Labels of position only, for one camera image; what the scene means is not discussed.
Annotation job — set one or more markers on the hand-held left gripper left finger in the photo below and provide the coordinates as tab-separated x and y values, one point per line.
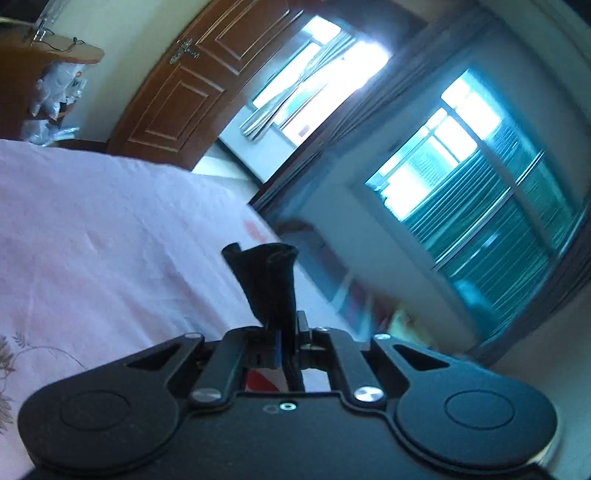
276	359

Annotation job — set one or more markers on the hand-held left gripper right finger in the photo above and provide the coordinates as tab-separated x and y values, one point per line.
318	344

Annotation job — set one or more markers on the black cloth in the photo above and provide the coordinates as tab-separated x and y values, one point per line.
272	286

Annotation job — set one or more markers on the teal bedroom window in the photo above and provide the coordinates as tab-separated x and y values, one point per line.
485	217

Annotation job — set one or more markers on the pink floral bed sheet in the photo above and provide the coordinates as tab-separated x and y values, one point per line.
92	240

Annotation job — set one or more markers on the light striped curtain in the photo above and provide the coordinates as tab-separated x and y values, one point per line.
286	97

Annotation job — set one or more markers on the bright hallway window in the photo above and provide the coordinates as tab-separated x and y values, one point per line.
341	69

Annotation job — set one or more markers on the brown wooden door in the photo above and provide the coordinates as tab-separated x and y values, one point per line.
184	92

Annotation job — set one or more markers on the white plastic bags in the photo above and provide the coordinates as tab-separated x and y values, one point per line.
57	92

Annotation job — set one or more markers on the wooden shelf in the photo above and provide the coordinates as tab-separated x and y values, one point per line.
18	69

